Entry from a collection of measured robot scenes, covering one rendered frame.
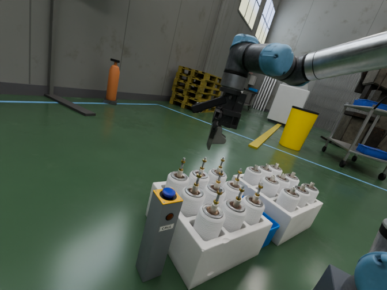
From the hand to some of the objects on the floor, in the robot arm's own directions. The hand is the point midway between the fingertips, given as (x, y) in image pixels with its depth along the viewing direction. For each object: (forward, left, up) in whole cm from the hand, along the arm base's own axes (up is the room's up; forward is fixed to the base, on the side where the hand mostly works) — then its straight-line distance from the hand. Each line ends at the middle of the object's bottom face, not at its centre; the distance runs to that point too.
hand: (207, 145), depth 70 cm
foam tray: (-5, -13, -46) cm, 48 cm away
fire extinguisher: (+212, -146, -46) cm, 262 cm away
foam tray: (-29, -61, -46) cm, 81 cm away
